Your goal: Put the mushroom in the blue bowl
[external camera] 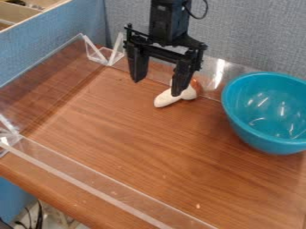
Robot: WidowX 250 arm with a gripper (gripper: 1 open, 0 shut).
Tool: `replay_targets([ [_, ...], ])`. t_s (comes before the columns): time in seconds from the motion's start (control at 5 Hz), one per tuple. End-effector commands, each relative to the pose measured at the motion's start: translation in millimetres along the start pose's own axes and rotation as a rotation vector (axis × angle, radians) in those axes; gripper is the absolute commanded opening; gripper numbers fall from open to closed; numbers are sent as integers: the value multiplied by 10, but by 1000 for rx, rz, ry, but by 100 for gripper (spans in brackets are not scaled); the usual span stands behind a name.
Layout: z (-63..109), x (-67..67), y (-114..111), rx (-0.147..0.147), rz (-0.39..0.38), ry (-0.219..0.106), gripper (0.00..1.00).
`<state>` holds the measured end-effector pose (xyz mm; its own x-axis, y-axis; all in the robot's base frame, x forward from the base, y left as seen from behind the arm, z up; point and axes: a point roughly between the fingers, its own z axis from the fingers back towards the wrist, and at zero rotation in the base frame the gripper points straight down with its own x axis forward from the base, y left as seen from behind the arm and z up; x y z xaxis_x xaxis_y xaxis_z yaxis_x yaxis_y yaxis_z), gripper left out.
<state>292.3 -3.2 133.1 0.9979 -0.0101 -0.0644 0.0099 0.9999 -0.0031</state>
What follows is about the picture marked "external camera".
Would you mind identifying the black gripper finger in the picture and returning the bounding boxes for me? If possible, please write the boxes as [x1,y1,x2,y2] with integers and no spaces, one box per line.
[125,42,149,83]
[171,49,203,97]

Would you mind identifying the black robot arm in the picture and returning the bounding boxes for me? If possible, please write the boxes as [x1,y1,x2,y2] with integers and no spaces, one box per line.
[123,0,208,97]

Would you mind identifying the black floor cables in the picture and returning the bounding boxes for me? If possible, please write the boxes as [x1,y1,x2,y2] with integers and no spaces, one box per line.
[0,199,45,229]

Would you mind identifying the wooden shelf box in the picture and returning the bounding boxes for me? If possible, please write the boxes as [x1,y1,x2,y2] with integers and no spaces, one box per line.
[0,0,71,32]

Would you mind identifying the white brown toy mushroom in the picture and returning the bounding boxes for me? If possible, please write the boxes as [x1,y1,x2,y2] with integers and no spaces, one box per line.
[152,78,201,107]

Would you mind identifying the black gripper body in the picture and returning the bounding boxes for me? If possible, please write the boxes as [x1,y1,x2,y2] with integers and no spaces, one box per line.
[124,24,208,64]

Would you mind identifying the blue plastic bowl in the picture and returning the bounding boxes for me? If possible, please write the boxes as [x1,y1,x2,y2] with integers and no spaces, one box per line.
[220,72,306,155]

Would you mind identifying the clear acrylic front barrier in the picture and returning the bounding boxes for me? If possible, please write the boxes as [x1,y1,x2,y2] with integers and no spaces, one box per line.
[0,114,218,229]

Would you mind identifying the clear acrylic corner bracket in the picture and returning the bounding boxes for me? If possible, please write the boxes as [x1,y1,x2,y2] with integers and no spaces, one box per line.
[83,32,125,66]

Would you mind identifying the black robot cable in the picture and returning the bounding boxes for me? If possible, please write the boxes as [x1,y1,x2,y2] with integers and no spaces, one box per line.
[181,0,209,21]

